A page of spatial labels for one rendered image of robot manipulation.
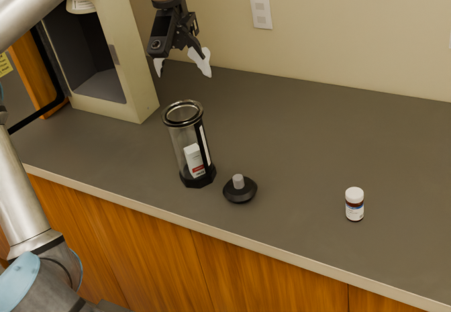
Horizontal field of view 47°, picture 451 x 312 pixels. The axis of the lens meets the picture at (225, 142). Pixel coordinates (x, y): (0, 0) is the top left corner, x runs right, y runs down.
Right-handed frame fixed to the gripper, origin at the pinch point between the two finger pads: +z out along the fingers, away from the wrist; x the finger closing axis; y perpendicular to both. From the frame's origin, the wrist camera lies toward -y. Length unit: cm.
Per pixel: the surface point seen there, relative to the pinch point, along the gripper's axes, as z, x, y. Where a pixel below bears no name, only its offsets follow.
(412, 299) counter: 34, -54, -29
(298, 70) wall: 32, -14, 55
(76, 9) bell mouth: -6, 44, 27
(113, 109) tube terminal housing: 28, 42, 25
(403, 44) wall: 18, -49, 47
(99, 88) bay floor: 25, 50, 32
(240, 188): 28.7, -11.8, -7.1
